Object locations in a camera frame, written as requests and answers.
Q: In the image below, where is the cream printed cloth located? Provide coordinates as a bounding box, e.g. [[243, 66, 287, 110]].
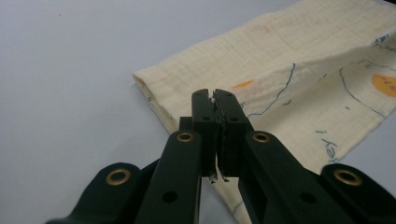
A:
[[133, 0, 396, 224]]

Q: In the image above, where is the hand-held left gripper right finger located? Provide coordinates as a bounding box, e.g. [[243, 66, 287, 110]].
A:
[[213, 89, 357, 224]]

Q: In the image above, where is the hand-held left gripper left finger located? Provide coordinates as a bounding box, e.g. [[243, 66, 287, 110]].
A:
[[134, 88, 219, 224]]

